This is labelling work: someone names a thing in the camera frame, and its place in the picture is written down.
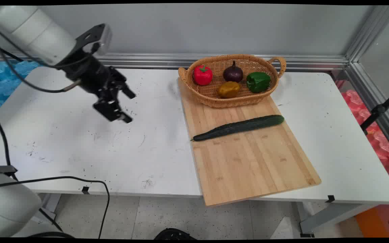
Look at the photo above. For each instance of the yellow brown bell pepper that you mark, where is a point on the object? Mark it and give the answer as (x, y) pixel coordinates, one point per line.
(228, 89)

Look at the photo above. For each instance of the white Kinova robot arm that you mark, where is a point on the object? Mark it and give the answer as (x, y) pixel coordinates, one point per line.
(35, 30)

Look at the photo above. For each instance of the angled aluminium frame post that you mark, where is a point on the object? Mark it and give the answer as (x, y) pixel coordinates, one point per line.
(366, 77)

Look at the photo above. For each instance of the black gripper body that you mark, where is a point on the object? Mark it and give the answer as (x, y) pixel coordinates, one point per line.
(89, 76)

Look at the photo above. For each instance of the red bell pepper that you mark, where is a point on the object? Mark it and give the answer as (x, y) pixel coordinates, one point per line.
(202, 75)

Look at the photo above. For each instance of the purple onion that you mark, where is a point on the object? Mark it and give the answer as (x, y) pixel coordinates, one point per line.
(233, 73)

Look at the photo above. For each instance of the blue foam padding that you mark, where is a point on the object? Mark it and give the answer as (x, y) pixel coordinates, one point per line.
(3, 82)

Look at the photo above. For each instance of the green bell pepper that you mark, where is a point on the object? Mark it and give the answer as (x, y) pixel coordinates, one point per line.
(258, 81)

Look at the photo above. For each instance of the black tripod pole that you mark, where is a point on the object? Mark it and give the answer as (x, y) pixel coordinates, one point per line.
(380, 109)

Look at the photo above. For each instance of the grey table leg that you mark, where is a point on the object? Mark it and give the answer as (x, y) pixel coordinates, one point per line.
(333, 216)
(49, 206)

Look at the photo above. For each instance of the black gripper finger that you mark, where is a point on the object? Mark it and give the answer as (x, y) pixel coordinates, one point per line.
(111, 111)
(125, 88)

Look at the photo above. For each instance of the woven wicker basket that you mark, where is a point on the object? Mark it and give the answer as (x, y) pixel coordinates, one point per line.
(211, 96)

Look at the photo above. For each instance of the black round object on floor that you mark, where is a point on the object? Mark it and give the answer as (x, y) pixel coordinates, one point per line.
(175, 234)

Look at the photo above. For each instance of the long dark green cucumber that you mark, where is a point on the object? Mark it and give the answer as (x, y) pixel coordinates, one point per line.
(238, 127)

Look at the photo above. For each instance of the orange floor panel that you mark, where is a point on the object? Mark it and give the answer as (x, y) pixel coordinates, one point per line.
(373, 221)

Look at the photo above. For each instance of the pink foam padding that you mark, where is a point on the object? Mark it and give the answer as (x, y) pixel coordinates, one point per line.
(377, 135)

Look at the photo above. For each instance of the small black table edge clip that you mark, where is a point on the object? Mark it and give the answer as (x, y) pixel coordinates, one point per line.
(330, 198)
(85, 190)

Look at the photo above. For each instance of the bamboo cutting board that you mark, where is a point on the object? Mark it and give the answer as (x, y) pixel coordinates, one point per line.
(248, 158)

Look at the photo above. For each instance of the horizontal aluminium frame rail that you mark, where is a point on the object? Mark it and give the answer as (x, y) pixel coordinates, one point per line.
(147, 60)

